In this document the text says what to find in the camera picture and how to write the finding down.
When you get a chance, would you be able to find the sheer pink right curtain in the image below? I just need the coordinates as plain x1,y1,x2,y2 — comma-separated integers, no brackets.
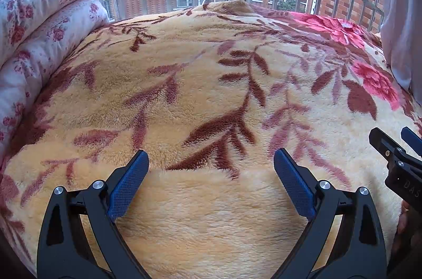
381,0,422,102

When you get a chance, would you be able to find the floral fleece bed blanket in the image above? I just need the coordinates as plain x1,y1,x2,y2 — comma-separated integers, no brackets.
1,1,421,278

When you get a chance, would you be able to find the folded white floral quilt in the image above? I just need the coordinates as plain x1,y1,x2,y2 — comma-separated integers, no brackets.
1,0,108,153

